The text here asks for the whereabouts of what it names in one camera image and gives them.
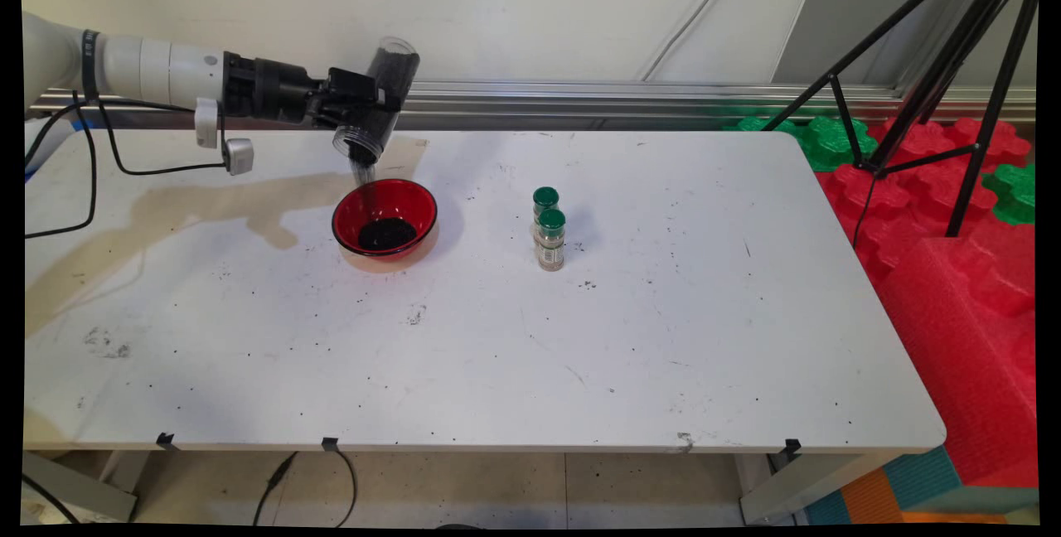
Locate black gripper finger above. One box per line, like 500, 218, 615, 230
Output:
318, 98, 404, 138
327, 66, 380, 104

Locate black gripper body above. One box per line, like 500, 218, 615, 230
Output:
221, 51, 334, 129

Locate clear plastic jar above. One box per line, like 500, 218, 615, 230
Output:
331, 36, 422, 167

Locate black seeds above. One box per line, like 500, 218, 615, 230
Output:
348, 44, 419, 254

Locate red bowl with black rim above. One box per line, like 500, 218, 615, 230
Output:
332, 178, 440, 261

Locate tall green-capped spice bottle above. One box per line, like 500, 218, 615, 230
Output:
533, 208, 569, 273

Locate green foam block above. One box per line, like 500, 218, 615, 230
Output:
981, 162, 1037, 227
728, 114, 802, 137
798, 115, 879, 174

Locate grey metal table leg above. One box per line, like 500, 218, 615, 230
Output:
22, 450, 138, 523
739, 450, 903, 526

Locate red foam puzzle mat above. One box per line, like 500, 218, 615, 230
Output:
816, 117, 1037, 289

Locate black tripod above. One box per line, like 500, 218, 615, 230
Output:
758, 0, 1041, 239

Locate orange foam floor mat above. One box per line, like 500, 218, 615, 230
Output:
840, 467, 1009, 526

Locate large red foam block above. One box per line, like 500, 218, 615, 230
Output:
874, 237, 1039, 488

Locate teal foam floor mat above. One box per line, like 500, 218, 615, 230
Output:
806, 446, 962, 526

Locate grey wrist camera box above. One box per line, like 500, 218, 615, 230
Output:
194, 97, 254, 177

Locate aluminium wall rail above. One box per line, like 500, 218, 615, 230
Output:
29, 75, 1037, 127

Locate white wall cable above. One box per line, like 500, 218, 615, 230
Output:
640, 0, 747, 82

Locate thin black hanging cable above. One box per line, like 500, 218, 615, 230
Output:
330, 447, 356, 528

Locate black cable with plug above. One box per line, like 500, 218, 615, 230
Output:
252, 451, 299, 528

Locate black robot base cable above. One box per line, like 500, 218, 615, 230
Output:
22, 474, 80, 526

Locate thin black tripod cable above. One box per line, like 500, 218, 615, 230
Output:
851, 171, 881, 249

